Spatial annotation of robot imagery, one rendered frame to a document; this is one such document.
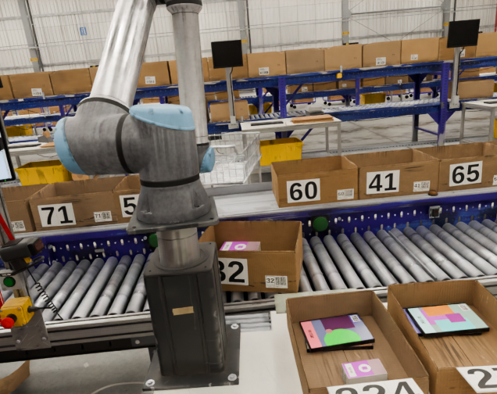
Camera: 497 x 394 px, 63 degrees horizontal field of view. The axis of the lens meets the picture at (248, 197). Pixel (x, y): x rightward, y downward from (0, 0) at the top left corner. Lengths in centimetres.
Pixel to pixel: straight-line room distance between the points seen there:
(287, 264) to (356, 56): 543
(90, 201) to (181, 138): 114
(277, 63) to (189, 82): 507
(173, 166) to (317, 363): 67
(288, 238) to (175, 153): 90
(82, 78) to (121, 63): 553
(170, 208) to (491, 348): 95
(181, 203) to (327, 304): 62
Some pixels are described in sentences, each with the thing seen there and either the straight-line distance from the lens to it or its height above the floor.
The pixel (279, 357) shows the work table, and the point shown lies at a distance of 126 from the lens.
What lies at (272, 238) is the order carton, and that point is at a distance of 176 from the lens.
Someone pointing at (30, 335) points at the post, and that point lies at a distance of 168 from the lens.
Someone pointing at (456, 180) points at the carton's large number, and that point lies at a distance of 222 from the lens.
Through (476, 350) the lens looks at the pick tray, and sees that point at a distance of 134.
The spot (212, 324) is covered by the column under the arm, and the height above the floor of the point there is 91.
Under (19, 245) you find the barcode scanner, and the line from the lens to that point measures 145.
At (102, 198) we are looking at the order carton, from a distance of 202.
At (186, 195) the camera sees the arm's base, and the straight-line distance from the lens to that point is 99.
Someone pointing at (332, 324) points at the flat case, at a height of 78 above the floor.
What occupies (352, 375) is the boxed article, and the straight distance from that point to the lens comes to 113.
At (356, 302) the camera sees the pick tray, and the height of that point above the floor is 81.
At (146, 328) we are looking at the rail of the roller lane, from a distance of 156.
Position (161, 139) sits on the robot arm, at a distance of 96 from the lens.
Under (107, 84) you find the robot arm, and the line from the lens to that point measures 115.
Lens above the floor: 155
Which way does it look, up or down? 18 degrees down
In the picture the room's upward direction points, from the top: 5 degrees counter-clockwise
